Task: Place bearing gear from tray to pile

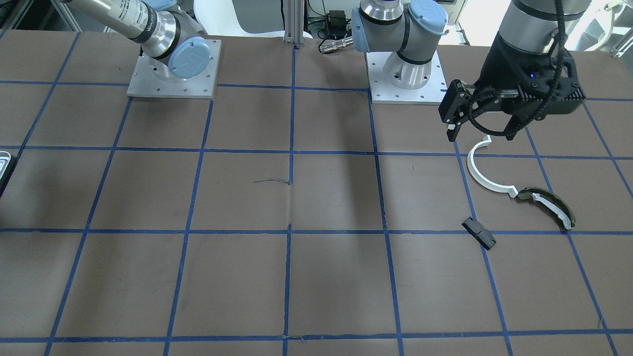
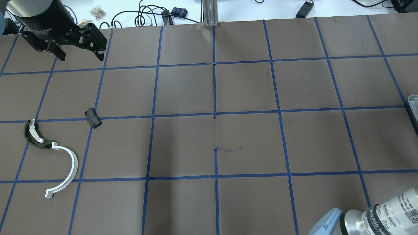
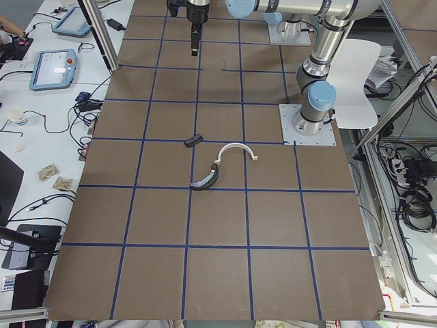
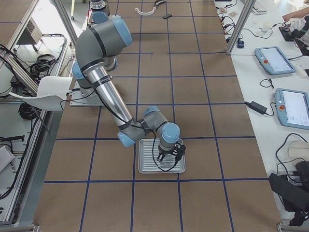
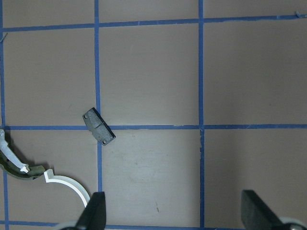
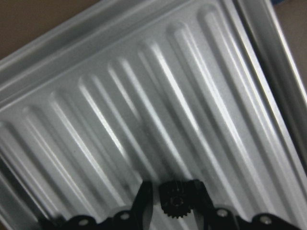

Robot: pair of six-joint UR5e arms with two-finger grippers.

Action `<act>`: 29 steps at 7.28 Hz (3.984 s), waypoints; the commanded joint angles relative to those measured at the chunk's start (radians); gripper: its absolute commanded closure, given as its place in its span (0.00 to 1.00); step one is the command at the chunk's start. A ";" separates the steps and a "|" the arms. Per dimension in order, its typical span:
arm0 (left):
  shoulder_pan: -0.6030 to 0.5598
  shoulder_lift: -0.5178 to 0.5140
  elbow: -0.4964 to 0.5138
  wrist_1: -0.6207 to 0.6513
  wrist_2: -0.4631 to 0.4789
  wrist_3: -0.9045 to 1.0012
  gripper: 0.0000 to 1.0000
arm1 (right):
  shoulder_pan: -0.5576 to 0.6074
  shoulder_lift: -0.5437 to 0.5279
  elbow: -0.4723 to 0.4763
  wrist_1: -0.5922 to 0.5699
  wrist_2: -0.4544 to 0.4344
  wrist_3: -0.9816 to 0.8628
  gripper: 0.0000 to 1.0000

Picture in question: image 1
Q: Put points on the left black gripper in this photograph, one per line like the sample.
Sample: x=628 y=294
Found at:
x=503 y=63

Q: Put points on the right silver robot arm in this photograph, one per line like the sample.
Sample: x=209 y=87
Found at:
x=164 y=31

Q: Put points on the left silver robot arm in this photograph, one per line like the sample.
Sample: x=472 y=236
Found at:
x=413 y=31

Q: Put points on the ribbed metal tray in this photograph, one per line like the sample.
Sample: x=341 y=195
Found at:
x=6 y=164

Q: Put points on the olive curved brake shoe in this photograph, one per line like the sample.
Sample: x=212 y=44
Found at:
x=552 y=202

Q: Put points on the small black plastic block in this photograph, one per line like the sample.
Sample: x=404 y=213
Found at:
x=481 y=234

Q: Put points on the silver cylindrical connector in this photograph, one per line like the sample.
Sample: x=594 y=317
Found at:
x=335 y=45

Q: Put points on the black power adapter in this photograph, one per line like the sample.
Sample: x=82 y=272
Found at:
x=336 y=20

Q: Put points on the white curved plastic bracket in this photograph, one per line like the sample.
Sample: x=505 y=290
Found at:
x=481 y=176

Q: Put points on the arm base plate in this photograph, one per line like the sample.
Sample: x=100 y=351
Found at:
x=152 y=79
x=394 y=81

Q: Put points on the aluminium frame post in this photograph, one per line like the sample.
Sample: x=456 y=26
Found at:
x=293 y=21

